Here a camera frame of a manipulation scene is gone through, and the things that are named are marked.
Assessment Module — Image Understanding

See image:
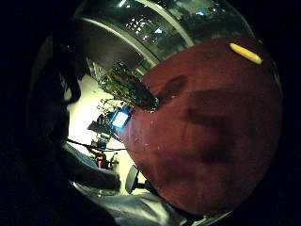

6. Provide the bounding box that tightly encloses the dark red tablecloth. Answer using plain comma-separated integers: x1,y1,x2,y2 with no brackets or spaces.
118,35,284,217

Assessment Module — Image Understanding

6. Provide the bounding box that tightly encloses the black equipment stand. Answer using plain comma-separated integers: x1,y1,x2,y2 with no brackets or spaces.
87,99,123,149

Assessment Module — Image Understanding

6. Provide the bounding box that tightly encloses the yellow oblong object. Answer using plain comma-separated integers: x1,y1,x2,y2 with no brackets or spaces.
229,42,263,66

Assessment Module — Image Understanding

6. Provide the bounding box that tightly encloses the the person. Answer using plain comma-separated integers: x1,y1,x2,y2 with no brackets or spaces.
55,141,201,226

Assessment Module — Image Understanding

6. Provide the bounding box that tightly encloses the thin black cable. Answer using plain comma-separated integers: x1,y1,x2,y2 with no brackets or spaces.
65,137,128,153

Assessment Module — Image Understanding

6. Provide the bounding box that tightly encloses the dark green flower bunch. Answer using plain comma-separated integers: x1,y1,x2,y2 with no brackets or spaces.
99,61,161,113

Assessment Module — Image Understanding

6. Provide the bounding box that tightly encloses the black office chair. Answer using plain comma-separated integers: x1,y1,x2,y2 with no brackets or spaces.
124,164,151,195

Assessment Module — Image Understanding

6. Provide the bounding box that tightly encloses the lit computer monitor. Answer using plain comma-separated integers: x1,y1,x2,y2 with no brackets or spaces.
111,107,132,129

